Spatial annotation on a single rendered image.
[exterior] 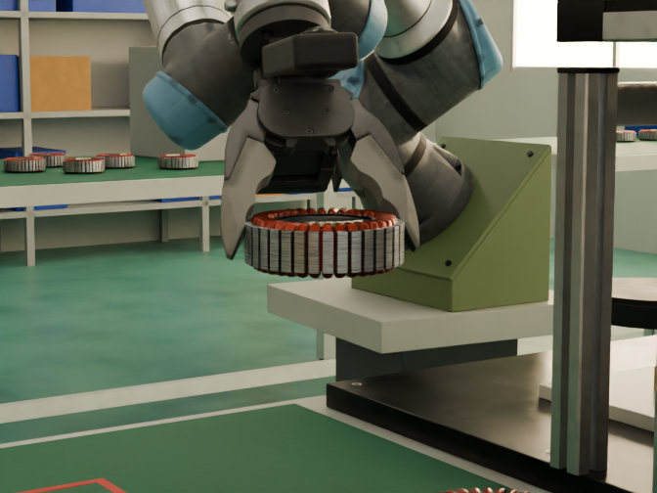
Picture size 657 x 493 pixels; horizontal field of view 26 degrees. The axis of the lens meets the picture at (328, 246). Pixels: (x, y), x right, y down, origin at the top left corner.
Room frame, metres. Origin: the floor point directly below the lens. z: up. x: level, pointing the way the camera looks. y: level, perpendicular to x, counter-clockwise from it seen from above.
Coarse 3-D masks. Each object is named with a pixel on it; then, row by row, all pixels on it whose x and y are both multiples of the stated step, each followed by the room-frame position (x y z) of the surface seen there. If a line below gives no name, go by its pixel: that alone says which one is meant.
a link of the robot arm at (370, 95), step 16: (368, 64) 1.78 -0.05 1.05; (352, 80) 1.76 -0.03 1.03; (368, 80) 1.76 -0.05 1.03; (384, 80) 1.75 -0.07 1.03; (368, 96) 1.76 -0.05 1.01; (384, 96) 1.75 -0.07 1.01; (384, 112) 1.75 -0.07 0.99; (400, 112) 1.75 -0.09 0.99; (400, 128) 1.77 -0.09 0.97; (416, 128) 1.78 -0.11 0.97; (400, 144) 1.78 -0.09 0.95; (416, 144) 1.81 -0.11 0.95
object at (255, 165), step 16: (256, 144) 1.02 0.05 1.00; (240, 160) 1.01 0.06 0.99; (256, 160) 1.01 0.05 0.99; (272, 160) 1.01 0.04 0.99; (240, 176) 1.00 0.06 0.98; (256, 176) 1.00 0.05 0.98; (224, 192) 0.99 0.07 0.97; (240, 192) 0.99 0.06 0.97; (256, 192) 1.01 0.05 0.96; (224, 208) 0.99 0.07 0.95; (240, 208) 0.99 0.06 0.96; (224, 224) 0.98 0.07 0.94; (240, 224) 0.98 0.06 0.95; (224, 240) 0.98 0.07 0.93; (240, 240) 0.98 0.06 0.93
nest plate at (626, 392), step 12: (624, 372) 1.24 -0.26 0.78; (636, 372) 1.24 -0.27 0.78; (648, 372) 1.24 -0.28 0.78; (540, 384) 1.19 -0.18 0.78; (612, 384) 1.19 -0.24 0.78; (624, 384) 1.19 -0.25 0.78; (636, 384) 1.19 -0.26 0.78; (648, 384) 1.19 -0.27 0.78; (540, 396) 1.19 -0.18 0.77; (612, 396) 1.15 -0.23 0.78; (624, 396) 1.15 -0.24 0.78; (636, 396) 1.15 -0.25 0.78; (648, 396) 1.15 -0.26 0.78; (612, 408) 1.12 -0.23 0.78; (624, 408) 1.11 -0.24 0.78; (636, 408) 1.11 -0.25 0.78; (648, 408) 1.11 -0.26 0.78; (624, 420) 1.11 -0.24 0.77; (636, 420) 1.09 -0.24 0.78; (648, 420) 1.08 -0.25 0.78
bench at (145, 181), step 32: (0, 160) 4.24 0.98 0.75; (0, 192) 3.40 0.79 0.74; (32, 192) 3.44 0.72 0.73; (64, 192) 3.48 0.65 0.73; (96, 192) 3.53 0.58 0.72; (128, 192) 3.58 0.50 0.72; (160, 192) 3.62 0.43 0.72; (192, 192) 3.67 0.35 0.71; (320, 192) 4.88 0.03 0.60; (320, 352) 4.88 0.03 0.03; (160, 384) 3.67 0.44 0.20; (192, 384) 3.71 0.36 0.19; (224, 384) 3.77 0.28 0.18; (256, 384) 3.82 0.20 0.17; (0, 416) 3.43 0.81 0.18; (32, 416) 3.47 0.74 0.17
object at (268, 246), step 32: (256, 224) 0.97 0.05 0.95; (288, 224) 0.95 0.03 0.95; (320, 224) 0.95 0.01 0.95; (352, 224) 0.94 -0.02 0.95; (384, 224) 0.96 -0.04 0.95; (256, 256) 0.96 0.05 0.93; (288, 256) 0.94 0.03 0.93; (320, 256) 0.94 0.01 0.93; (352, 256) 0.94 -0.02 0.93; (384, 256) 0.96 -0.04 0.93
